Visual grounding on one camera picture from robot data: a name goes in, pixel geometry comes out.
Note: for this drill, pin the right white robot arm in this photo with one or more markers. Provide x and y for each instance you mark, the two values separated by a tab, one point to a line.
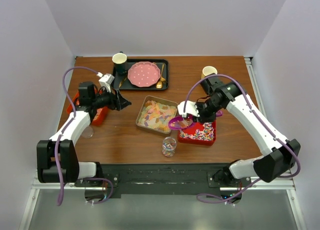
278	153

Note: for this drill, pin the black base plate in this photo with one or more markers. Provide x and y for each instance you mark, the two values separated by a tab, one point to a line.
160	179

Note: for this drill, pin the silver tin of gummies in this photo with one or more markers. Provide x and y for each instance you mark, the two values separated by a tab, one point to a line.
155	114

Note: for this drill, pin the black serving tray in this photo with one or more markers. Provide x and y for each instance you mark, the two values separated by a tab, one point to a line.
128	86

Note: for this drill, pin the purple plastic scoop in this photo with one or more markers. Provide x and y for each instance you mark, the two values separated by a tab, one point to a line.
180	123

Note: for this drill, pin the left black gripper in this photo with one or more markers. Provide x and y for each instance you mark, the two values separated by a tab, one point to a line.
117	102

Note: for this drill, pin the yellow mug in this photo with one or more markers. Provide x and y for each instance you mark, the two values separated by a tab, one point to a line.
208	70

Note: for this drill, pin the orange candy box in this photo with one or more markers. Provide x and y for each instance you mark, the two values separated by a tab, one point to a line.
99	117

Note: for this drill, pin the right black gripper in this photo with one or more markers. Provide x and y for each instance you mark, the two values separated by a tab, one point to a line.
203	118

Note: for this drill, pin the red box of lollipops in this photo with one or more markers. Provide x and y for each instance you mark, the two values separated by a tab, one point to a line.
199	134

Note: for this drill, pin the pink polka dot plate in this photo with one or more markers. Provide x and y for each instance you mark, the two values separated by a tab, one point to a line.
144	74

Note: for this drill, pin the dark green cup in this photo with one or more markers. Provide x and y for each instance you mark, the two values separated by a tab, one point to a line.
120	62

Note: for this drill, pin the gold fork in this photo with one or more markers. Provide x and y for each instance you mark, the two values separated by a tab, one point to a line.
162	78

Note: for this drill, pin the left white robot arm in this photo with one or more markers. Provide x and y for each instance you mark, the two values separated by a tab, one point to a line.
72	125

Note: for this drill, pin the clear glass jar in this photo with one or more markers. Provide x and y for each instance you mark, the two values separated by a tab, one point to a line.
169	146

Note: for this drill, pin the gold spoon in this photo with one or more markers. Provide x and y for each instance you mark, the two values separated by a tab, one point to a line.
159	84

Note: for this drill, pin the clear jar lid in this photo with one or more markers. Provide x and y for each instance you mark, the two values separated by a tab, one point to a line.
88	132

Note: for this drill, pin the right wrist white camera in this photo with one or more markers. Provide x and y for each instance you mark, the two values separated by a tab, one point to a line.
186	108

